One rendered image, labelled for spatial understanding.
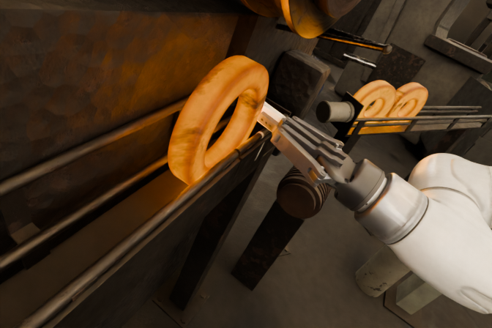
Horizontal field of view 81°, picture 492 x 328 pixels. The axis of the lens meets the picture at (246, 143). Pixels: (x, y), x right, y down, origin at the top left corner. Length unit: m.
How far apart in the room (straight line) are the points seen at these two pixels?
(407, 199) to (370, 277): 0.96
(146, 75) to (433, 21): 2.87
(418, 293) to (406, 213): 1.02
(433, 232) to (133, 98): 0.40
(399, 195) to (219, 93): 0.27
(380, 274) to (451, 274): 0.89
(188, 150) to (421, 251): 0.32
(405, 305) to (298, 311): 0.49
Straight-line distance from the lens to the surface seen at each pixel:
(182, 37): 0.35
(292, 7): 0.30
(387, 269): 1.33
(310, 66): 0.63
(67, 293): 0.29
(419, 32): 3.08
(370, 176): 0.44
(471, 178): 0.58
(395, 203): 0.44
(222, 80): 0.32
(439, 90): 3.04
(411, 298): 1.47
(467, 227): 0.48
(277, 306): 1.18
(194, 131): 0.31
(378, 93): 0.89
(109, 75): 0.30
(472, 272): 0.47
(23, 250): 0.33
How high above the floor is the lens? 0.95
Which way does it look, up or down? 33 degrees down
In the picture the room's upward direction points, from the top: 25 degrees clockwise
